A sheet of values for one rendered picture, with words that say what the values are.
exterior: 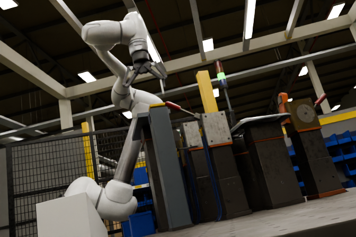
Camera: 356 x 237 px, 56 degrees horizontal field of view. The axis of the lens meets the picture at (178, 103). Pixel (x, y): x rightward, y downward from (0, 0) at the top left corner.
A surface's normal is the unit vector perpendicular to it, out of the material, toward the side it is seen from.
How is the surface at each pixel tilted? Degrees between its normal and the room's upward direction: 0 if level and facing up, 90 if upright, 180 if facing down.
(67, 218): 90
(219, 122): 90
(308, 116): 90
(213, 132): 90
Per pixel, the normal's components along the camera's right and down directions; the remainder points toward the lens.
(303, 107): 0.18, -0.36
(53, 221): -0.22, -0.28
